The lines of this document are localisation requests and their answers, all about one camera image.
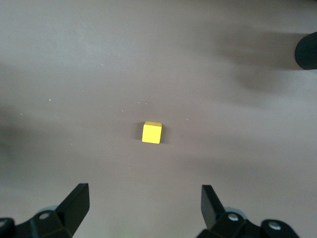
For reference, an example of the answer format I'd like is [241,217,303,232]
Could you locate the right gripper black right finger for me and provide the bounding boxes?
[197,184,300,238]

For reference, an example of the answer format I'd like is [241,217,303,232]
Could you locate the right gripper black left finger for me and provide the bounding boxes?
[0,183,90,238]

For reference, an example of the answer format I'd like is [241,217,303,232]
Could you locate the black ribbed cylinder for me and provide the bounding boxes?
[294,31,317,71]

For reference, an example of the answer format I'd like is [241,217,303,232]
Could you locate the brown paper table cover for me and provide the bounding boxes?
[0,0,317,238]

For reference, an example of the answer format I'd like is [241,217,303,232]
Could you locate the yellow block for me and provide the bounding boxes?
[141,121,163,144]

